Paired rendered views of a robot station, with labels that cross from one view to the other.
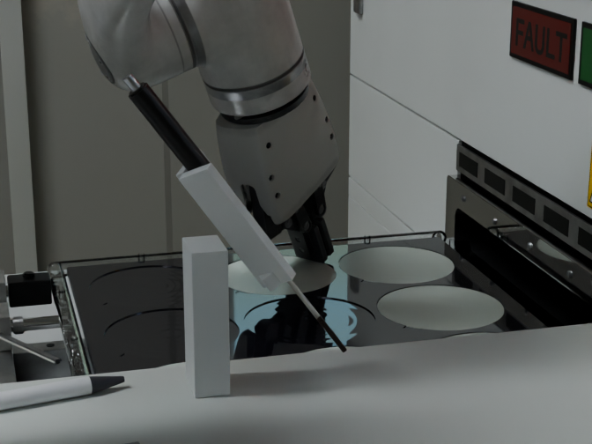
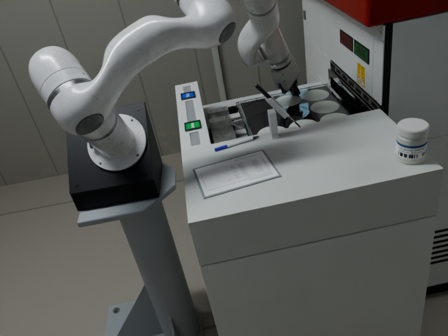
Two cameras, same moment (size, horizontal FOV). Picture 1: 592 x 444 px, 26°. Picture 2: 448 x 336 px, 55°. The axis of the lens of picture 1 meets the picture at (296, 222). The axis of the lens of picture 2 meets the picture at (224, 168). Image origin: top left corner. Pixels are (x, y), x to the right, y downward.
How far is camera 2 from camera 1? 0.58 m
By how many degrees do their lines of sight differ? 20
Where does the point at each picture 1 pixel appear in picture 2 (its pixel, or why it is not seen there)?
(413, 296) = (319, 104)
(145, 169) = not seen: hidden behind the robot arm
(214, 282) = (274, 118)
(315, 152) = (294, 73)
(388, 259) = (313, 93)
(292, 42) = (286, 51)
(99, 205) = (239, 65)
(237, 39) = (274, 54)
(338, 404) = (299, 138)
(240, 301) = not seen: hidden behind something
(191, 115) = not seen: hidden behind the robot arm
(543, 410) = (338, 137)
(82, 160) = (232, 53)
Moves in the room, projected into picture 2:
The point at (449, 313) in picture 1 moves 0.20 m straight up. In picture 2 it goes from (326, 108) to (325, 53)
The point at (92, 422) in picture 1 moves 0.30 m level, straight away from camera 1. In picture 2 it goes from (254, 145) to (245, 103)
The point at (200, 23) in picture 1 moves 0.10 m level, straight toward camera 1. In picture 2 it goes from (265, 52) to (267, 63)
